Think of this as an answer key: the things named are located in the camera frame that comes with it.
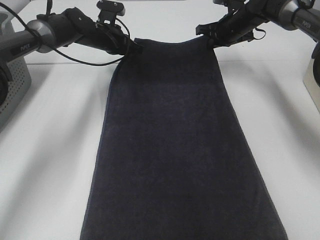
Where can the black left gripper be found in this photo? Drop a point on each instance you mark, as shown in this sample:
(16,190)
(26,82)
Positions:
(113,40)

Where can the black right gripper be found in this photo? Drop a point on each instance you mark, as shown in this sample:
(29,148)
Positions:
(235,27)

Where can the dark navy towel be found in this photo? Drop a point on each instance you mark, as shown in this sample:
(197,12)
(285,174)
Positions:
(173,162)

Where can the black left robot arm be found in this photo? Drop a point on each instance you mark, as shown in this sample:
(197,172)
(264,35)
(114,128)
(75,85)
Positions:
(48,32)

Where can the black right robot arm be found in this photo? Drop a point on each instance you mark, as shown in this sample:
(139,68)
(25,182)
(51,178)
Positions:
(289,14)

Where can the grey perforated plastic basket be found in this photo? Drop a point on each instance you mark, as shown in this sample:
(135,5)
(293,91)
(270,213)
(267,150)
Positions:
(21,79)

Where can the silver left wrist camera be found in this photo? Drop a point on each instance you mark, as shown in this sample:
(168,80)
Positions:
(109,10)

